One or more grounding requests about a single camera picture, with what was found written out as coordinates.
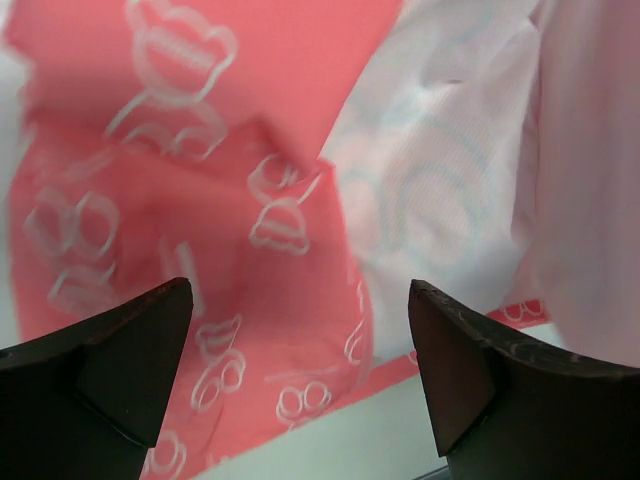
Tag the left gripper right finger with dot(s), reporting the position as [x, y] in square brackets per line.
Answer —
[505, 405]

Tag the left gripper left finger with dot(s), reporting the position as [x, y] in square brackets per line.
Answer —
[88, 401]

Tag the pink hooded kids jacket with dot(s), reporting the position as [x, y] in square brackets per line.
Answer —
[300, 163]

